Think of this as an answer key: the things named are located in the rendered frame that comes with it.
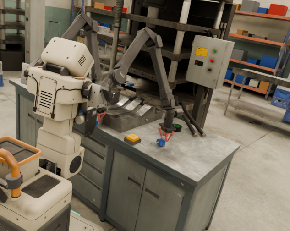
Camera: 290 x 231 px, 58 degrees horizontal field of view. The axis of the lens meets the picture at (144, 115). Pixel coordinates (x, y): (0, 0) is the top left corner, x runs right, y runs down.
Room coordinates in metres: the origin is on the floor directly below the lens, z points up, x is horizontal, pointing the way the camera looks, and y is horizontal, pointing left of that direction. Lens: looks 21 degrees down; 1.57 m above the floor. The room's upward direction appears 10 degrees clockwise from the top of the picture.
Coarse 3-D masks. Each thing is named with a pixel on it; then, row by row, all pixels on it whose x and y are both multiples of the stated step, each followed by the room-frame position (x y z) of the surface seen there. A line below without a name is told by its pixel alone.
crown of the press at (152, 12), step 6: (150, 0) 2.82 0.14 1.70; (156, 0) 2.81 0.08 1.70; (162, 0) 2.83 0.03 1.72; (210, 0) 3.01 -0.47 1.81; (216, 0) 2.89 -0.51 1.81; (222, 0) 2.78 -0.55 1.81; (228, 0) 2.79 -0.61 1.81; (150, 6) 2.87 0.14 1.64; (156, 6) 2.80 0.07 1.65; (162, 6) 2.83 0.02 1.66; (150, 12) 2.87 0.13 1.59; (156, 12) 2.87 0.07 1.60; (156, 18) 2.87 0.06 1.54; (150, 24) 2.86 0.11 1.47
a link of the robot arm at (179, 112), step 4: (172, 100) 1.51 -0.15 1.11; (172, 104) 1.50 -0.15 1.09; (164, 108) 1.52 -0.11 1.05; (168, 108) 1.50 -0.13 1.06; (172, 108) 1.56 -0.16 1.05; (176, 108) 1.55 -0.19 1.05; (180, 108) 1.58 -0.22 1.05; (176, 112) 1.53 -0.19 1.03; (180, 112) 1.55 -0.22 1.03; (176, 116) 1.53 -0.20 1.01
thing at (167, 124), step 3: (165, 120) 1.49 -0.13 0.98; (168, 120) 1.48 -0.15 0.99; (171, 120) 1.49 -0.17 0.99; (159, 123) 1.53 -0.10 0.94; (162, 123) 1.54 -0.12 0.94; (165, 123) 1.49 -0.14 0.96; (168, 123) 1.48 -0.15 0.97; (171, 123) 1.49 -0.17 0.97; (162, 126) 1.50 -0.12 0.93; (165, 126) 1.49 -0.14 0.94; (168, 126) 1.49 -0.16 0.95; (171, 126) 1.50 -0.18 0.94; (168, 129) 1.46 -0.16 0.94; (171, 129) 1.47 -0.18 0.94; (174, 129) 1.48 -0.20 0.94
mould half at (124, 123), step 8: (128, 96) 1.99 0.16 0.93; (120, 104) 1.89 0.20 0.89; (128, 104) 1.88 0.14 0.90; (136, 104) 1.87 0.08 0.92; (144, 104) 1.87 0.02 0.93; (152, 104) 1.90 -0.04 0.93; (112, 112) 1.70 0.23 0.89; (120, 112) 1.73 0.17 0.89; (136, 112) 1.79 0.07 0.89; (144, 112) 1.78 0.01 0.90; (152, 112) 1.86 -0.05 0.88; (160, 112) 1.96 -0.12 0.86; (104, 120) 1.67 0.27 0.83; (112, 120) 1.63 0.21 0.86; (120, 120) 1.59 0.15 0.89; (128, 120) 1.63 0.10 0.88; (136, 120) 1.70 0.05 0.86; (144, 120) 1.79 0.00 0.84; (152, 120) 1.87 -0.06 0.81; (112, 128) 1.62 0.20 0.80; (120, 128) 1.58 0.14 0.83; (128, 128) 1.64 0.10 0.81
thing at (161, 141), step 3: (162, 138) 1.52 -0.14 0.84; (156, 141) 1.50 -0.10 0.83; (159, 141) 1.48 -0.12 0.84; (162, 141) 1.48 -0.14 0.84; (165, 141) 1.49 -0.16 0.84; (168, 141) 1.50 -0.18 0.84; (159, 144) 1.47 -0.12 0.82; (162, 144) 1.48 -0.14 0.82; (165, 144) 1.49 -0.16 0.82; (168, 144) 1.50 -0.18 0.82
